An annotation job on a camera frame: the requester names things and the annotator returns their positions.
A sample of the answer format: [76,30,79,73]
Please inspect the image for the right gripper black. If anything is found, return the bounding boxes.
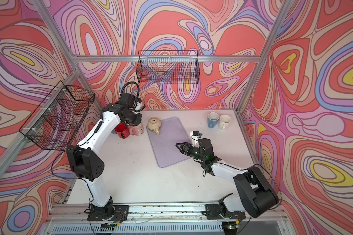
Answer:
[176,142,206,161]

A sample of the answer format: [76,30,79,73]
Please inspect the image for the red mug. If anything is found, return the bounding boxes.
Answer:
[114,122,130,139]

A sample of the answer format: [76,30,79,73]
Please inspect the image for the pink patterned mug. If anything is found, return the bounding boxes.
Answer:
[128,123,144,136]

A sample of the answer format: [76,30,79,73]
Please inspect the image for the beige ceramic teapot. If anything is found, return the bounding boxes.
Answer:
[147,117,162,135]

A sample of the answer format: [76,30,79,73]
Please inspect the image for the blue floral mug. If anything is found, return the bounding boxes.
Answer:
[207,112,220,128]

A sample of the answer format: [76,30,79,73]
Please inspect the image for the white mug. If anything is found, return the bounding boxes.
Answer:
[218,115,232,130]

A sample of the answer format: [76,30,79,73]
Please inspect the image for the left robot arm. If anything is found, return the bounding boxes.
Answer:
[65,89,145,223]

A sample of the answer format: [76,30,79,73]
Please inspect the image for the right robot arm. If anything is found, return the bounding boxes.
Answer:
[176,131,280,218]

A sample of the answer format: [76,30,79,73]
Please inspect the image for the lavender tray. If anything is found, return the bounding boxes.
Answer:
[148,117,191,168]

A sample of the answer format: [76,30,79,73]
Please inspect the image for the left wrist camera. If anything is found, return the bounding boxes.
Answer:
[134,98,146,113]

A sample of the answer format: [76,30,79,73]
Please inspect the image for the black wire basket back wall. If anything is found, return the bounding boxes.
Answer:
[136,50,200,85]

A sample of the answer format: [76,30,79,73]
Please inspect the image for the black wire basket wall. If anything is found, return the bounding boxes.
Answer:
[136,50,200,85]
[19,81,95,150]

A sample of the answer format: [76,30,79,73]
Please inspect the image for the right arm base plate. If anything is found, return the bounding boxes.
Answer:
[202,203,246,221]

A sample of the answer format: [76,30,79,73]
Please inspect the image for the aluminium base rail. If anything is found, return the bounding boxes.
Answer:
[39,202,295,235]

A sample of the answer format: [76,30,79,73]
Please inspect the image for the black wire basket left wall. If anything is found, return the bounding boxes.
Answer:
[19,81,95,150]

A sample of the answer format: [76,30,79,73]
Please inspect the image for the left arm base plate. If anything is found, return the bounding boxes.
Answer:
[85,204,129,222]

